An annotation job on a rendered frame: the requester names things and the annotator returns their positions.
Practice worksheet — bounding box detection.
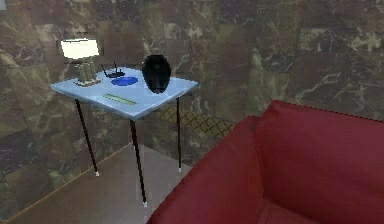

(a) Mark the brown lattice basket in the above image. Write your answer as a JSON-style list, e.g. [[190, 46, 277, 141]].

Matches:
[[153, 103, 238, 140]]

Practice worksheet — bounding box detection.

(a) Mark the pale blue side table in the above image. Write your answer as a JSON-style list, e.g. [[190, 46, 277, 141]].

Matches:
[[49, 66, 200, 208]]

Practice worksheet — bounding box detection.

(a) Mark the black vase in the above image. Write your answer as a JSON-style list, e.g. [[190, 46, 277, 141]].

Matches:
[[141, 54, 173, 95]]

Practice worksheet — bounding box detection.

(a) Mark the green ruler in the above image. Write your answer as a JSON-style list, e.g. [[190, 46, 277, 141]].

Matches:
[[102, 93, 138, 106]]

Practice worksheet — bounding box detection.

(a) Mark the blue plate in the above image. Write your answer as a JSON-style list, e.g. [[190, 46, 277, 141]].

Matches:
[[110, 76, 139, 87]]

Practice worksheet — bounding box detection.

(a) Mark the red sofa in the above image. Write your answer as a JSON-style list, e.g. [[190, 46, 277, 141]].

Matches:
[[145, 99, 384, 224]]

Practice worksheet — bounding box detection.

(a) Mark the white shade table lamp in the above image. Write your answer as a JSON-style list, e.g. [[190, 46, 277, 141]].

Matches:
[[60, 38, 103, 88]]

